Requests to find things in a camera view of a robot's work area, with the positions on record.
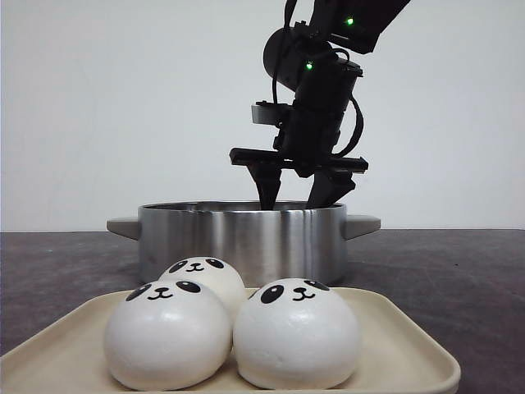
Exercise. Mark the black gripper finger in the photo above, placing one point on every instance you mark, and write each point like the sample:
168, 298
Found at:
267, 179
329, 186

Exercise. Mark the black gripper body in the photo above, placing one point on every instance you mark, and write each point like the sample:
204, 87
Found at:
304, 144

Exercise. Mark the panda bun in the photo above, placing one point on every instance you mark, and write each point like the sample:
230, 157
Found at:
215, 274
167, 335
296, 333

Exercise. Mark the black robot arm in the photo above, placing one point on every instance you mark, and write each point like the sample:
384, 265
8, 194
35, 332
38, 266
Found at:
312, 59

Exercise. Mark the beige rectangular tray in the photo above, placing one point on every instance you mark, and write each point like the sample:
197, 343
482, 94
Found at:
397, 356

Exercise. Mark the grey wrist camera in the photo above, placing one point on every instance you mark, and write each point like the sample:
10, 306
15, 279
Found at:
267, 113

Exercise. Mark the steel pot with grey handles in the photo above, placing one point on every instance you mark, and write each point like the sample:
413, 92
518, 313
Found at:
262, 245

